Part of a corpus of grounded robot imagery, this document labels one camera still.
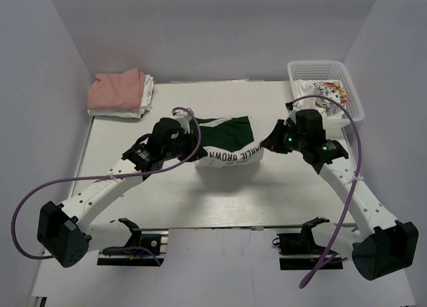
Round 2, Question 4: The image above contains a white and green t-shirt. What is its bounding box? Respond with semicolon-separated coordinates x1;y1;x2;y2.
195;116;264;168

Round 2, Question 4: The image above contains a pink t-shirt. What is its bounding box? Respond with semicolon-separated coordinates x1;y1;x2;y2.
87;68;146;111

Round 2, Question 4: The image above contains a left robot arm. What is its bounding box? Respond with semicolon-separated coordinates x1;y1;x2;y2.
37;113;201;268

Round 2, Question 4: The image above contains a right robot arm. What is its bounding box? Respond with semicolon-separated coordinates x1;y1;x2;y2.
261;109;419;280

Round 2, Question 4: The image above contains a white printed crumpled t-shirt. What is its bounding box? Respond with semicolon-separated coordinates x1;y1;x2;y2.
294;79;348;119

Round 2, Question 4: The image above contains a white plastic basket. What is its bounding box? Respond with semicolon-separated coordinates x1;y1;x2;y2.
288;60;364;128

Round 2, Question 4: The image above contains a white folded t-shirt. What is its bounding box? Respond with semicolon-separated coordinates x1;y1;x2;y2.
87;74;154;119

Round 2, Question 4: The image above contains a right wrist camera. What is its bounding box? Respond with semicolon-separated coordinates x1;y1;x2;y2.
285;101;300;125

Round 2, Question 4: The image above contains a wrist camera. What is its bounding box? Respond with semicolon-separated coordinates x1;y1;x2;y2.
172;107;193;132
285;101;300;125

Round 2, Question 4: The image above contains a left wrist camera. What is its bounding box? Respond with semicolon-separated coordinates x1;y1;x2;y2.
172;107;193;132

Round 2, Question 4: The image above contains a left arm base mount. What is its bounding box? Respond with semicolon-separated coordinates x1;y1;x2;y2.
97;230;168;267

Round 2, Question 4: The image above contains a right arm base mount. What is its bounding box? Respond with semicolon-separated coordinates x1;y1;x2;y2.
272;232;324;271

